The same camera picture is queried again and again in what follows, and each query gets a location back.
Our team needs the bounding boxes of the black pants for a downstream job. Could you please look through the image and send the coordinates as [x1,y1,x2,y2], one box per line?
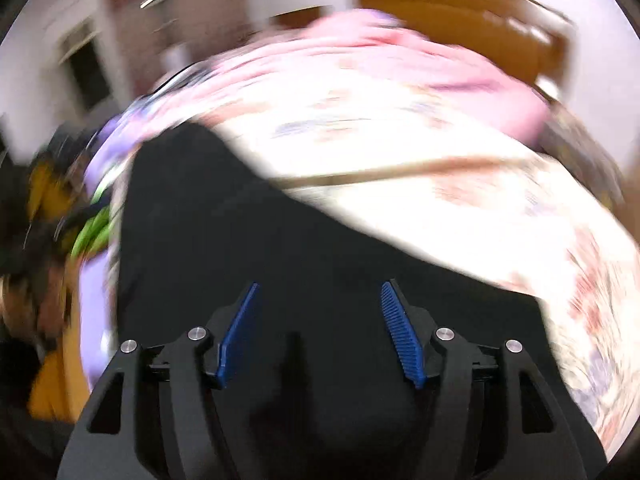
[117,122,606,479]

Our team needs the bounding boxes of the green floral fabric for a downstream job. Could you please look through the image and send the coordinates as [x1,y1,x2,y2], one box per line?
[70,185,113,258]

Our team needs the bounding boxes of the floral bed sheet mattress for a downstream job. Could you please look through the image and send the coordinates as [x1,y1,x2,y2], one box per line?
[85,58,639,457]

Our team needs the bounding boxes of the pink quilt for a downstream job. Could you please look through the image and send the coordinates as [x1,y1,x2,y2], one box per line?
[212,9,550,143]

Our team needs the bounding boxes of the small wooden headboard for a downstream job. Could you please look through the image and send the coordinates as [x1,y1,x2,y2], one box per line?
[269,6,330,29]

